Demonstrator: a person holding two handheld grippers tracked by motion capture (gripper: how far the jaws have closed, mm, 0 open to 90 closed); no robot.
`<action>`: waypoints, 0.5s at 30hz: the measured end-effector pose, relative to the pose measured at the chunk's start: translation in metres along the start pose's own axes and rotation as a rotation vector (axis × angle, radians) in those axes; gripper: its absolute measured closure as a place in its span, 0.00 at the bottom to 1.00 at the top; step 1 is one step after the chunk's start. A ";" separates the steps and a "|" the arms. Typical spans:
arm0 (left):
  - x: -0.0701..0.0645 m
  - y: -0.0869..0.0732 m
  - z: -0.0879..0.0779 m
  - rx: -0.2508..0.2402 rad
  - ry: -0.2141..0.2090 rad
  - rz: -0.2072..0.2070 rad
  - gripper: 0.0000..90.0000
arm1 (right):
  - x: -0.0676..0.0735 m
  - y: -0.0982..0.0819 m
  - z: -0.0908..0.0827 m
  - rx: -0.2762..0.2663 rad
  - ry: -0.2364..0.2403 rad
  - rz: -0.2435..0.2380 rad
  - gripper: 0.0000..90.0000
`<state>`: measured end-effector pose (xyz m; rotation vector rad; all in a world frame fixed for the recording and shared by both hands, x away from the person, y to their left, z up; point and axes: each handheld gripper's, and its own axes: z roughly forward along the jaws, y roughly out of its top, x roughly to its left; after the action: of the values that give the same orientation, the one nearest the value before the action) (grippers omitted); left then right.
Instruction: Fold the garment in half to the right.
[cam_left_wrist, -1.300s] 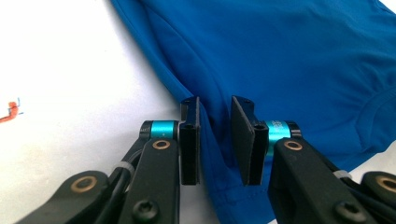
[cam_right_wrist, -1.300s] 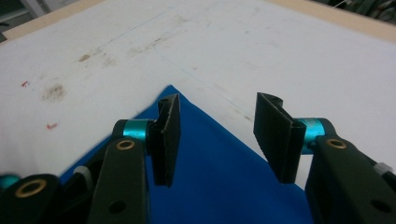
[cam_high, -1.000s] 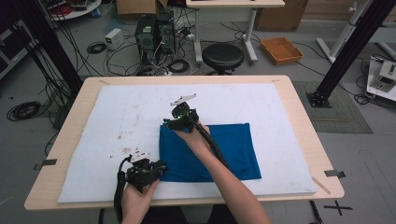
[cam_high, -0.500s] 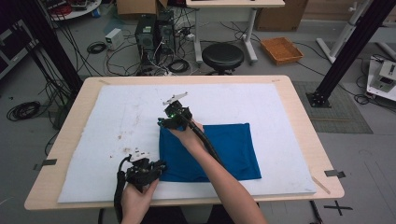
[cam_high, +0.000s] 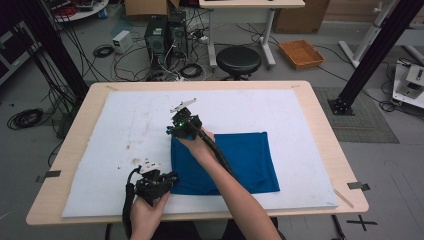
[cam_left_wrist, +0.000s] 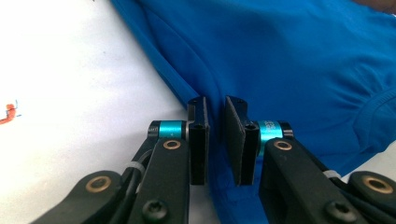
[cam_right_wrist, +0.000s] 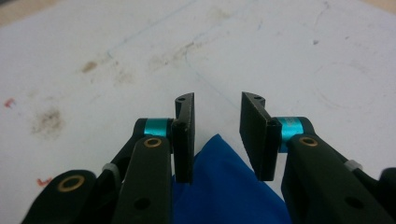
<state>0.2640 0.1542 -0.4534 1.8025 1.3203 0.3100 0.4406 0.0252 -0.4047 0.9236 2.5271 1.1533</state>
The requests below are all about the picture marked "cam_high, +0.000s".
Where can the black round stool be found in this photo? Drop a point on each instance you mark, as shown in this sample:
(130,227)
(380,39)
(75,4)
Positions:
(238,60)

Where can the black computer tower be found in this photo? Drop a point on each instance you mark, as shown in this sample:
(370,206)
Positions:
(178,36)
(155,40)

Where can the white metal stand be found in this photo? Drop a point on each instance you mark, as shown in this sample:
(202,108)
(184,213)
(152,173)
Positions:
(366,36)

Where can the small white box device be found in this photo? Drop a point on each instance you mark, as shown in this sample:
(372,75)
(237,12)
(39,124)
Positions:
(122,40)

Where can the person's left hand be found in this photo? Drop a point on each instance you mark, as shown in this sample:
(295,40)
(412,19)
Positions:
(146,216)

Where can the person's dark trousers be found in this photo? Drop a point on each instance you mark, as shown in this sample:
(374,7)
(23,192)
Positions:
(180,231)

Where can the thin wooden strip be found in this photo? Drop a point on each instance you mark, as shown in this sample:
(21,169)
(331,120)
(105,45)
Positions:
(343,198)

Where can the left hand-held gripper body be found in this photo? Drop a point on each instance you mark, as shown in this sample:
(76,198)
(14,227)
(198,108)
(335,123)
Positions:
(151,186)

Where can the black metal frame post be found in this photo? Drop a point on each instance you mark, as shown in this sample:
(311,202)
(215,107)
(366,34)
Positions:
(50,43)
(376,50)

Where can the blue t-shirt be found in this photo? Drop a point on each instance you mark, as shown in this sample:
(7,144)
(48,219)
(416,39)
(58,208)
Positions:
(246,163)

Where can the white foam mat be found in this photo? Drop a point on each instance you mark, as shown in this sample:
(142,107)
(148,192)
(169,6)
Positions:
(133,113)

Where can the grey floor mat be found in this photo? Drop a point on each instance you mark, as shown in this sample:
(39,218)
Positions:
(366,120)

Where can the cardboard box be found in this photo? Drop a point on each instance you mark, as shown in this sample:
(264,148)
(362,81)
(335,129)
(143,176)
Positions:
(146,6)
(300,16)

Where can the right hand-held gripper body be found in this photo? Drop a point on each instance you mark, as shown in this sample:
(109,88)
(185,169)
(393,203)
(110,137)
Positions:
(185,125)

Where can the black tape strip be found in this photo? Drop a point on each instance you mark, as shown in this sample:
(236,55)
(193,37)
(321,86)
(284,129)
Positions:
(359,186)
(50,174)

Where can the person's right hand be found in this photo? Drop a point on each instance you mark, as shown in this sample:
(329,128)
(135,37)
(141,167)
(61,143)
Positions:
(200,146)

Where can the orange woven basket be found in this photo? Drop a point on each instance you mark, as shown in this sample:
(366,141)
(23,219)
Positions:
(301,54)

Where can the white desk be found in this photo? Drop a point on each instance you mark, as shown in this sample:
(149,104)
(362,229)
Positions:
(250,3)

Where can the white flat device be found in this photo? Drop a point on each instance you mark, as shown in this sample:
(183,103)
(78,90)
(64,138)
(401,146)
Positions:
(410,85)

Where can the black tape cross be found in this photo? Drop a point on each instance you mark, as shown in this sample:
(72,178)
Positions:
(362,222)

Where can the round white table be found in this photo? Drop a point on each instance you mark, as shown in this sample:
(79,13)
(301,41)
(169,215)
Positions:
(83,8)

